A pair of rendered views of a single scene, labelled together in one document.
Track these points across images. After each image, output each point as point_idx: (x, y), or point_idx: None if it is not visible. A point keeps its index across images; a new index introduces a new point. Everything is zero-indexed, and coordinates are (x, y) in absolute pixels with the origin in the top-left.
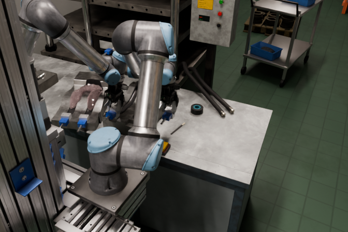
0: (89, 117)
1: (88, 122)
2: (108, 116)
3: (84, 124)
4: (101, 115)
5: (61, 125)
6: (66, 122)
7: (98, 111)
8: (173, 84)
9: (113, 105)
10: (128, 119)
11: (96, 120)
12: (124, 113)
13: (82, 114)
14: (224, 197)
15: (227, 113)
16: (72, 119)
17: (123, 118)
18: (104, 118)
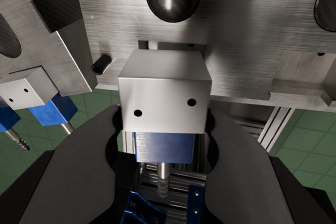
0: (39, 71)
1: (65, 93)
2: (165, 163)
3: (66, 122)
4: None
5: (9, 135)
6: (8, 125)
7: None
8: None
9: (125, 86)
10: (279, 56)
11: (80, 63)
12: None
13: (3, 88)
14: None
15: None
16: (0, 97)
17: (240, 62)
18: (162, 187)
